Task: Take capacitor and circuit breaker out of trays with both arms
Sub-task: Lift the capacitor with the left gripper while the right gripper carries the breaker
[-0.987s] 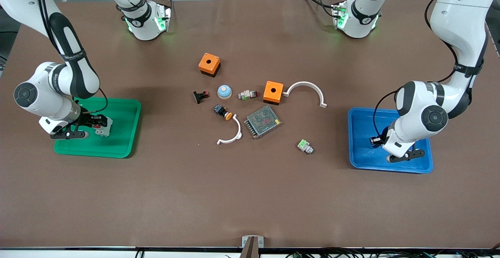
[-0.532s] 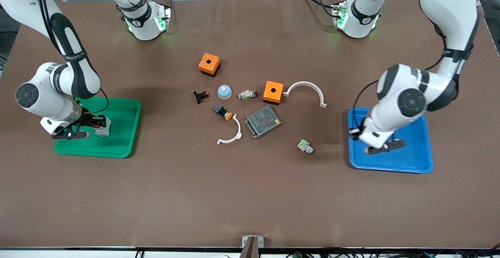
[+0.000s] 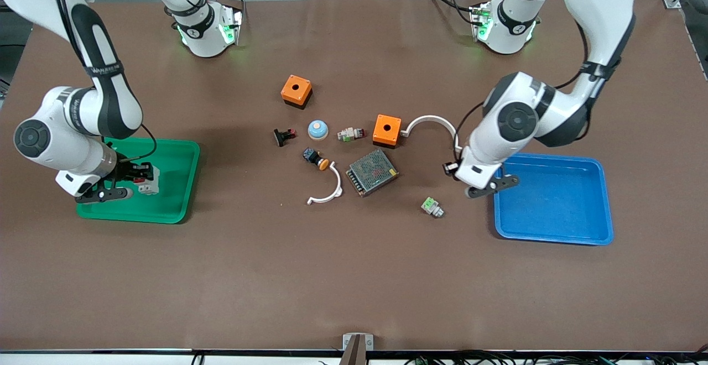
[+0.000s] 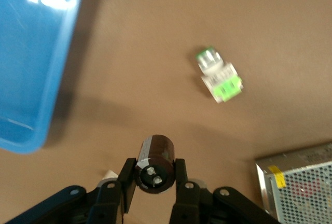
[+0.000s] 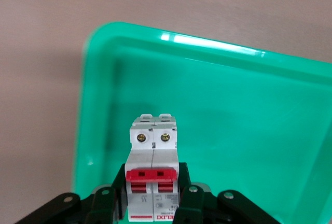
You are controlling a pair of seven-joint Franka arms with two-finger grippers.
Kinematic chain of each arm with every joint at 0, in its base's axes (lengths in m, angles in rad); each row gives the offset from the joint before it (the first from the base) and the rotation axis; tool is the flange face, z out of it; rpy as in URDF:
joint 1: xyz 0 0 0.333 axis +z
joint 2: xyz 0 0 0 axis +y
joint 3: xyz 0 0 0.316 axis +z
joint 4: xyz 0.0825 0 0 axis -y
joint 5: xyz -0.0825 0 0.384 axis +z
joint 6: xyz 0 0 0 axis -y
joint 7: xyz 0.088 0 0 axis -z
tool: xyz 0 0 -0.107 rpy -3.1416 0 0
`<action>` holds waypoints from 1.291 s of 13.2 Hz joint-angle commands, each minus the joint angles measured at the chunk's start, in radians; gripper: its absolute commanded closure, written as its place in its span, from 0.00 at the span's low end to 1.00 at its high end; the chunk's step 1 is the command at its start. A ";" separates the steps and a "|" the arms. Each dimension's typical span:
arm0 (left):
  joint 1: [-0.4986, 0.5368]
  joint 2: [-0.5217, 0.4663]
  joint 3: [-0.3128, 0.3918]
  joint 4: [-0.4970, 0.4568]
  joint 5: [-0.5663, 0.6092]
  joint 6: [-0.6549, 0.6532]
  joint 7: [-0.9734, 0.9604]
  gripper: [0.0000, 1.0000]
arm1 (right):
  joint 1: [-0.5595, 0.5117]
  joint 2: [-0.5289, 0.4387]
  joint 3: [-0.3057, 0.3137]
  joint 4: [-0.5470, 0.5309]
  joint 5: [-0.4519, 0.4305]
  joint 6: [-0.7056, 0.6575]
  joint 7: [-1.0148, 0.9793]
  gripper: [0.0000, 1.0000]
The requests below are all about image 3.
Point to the brown table mat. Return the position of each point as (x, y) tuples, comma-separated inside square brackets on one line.
[(354, 276)]

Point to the blue white dome button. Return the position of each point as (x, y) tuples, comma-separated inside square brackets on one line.
[(318, 130)]

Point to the metal mesh power supply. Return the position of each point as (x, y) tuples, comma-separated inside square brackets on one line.
[(371, 172)]

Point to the green push button switch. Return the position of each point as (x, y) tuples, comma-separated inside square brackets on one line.
[(430, 206)]

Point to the blue black orange push button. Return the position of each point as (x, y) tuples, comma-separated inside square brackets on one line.
[(314, 157)]

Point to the white red circuit breaker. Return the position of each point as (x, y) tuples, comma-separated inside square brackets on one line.
[(150, 187)]

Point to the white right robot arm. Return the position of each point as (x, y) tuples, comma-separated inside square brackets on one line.
[(55, 133)]

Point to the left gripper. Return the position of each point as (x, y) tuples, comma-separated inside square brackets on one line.
[(457, 169)]

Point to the white semicircular pipe clamp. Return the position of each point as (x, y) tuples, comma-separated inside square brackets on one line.
[(428, 118), (339, 187)]

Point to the blue plastic tray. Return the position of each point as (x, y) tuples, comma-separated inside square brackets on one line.
[(553, 204)]

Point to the green white small connector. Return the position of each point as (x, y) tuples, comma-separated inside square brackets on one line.
[(348, 134)]

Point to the green plastic tray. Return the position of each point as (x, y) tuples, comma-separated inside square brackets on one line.
[(171, 188)]

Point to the grey metal bracket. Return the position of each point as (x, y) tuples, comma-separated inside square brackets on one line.
[(358, 343)]

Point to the orange button box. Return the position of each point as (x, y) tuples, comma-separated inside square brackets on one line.
[(301, 94), (394, 133)]

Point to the black red switch part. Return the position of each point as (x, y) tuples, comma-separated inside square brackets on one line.
[(283, 137)]

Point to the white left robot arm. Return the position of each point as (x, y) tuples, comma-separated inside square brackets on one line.
[(517, 121)]

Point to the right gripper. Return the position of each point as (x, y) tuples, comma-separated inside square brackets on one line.
[(126, 170)]

